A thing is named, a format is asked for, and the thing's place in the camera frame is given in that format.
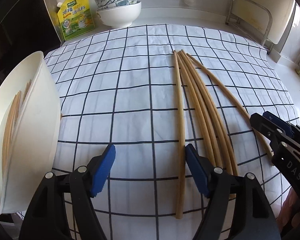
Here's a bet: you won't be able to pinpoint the white black-checked cloth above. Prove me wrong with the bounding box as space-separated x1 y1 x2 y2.
45 24 300 239

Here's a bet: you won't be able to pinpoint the yellow seasoning pouch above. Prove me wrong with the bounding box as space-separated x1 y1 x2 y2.
57 0 95 41

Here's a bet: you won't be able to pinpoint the white ceramic bowl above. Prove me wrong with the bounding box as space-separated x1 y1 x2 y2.
96 1 142 29

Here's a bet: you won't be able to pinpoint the large white round basin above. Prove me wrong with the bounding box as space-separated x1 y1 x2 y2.
0 51 61 215

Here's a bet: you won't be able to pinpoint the person's right hand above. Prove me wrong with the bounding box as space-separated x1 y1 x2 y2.
276 187 300 238

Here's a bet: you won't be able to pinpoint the metal dish rack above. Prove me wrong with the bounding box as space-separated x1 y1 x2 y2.
225 0 273 46

